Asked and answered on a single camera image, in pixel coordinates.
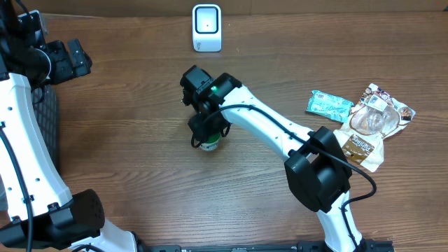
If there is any beige plastic pouch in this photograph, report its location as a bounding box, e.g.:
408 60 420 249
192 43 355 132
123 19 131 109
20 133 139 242
333 83 416 172

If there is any green lid jar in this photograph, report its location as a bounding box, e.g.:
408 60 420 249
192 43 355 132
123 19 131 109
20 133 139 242
200 134 221 151

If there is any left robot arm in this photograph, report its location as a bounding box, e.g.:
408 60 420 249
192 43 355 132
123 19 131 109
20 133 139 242
1 1 147 251

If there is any white barcode scanner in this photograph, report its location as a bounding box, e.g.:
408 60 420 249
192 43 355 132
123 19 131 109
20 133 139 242
192 3 222 53

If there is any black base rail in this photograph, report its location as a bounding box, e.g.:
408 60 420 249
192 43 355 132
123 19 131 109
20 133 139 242
149 239 395 252

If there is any grey plastic basket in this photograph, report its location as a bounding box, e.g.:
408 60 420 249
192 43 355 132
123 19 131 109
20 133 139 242
31 85 60 171

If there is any teal wipes packet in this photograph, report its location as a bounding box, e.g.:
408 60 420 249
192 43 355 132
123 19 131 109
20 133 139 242
306 90 354 123

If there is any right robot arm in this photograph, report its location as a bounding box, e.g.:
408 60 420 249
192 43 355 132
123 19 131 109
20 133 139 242
180 65 363 251

